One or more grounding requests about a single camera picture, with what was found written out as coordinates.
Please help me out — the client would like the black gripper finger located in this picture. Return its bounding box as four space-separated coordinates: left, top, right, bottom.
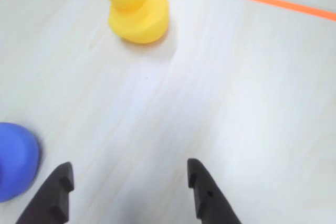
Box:
15 161 75 224
187 158 242 224

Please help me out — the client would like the yellow rubber duck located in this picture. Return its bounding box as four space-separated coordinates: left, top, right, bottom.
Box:
103 0 170 45

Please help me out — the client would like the blue rubber duck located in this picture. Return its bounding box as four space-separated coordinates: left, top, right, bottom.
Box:
0 122 41 204

